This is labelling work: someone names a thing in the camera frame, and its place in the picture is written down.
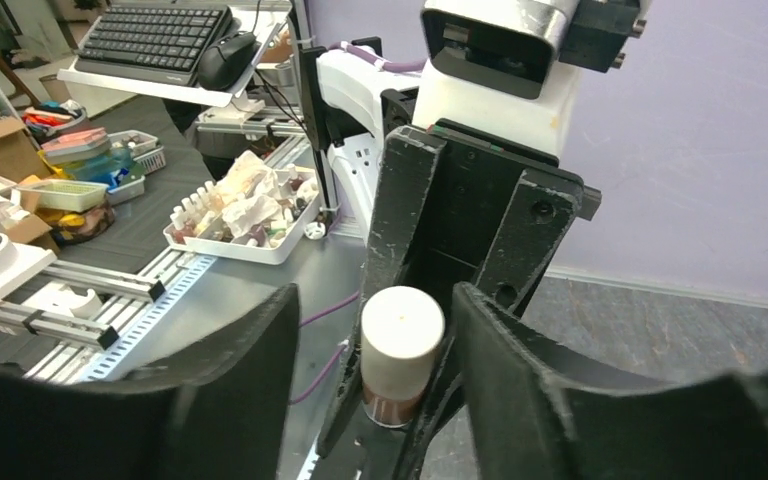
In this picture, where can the white slotted cable rail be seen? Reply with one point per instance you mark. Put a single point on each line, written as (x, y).
(133, 320)

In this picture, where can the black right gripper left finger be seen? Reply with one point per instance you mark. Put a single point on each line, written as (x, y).
(216, 409)

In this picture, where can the white mesh basket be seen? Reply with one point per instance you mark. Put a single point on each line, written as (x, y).
(66, 195)

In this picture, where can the cardboard box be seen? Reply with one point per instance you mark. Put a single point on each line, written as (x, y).
(19, 156)

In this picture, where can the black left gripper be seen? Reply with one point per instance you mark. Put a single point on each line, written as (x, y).
(454, 204)

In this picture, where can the white tray of polish bottles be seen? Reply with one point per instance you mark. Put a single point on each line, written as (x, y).
(257, 213)

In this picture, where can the black computer mouse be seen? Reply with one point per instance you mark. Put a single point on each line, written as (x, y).
(223, 63)

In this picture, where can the white keyboard shelf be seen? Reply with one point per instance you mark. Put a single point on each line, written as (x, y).
(265, 19)

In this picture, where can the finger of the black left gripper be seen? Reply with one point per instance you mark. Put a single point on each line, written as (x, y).
(441, 402)
(343, 417)

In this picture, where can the white cap nail polish bottle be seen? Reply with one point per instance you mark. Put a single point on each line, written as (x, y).
(401, 328)

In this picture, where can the black keyboard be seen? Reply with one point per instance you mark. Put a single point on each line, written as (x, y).
(161, 44)

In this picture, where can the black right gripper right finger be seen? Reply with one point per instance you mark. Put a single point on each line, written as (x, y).
(539, 410)

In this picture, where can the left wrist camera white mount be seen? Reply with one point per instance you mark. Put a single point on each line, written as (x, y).
(512, 68)

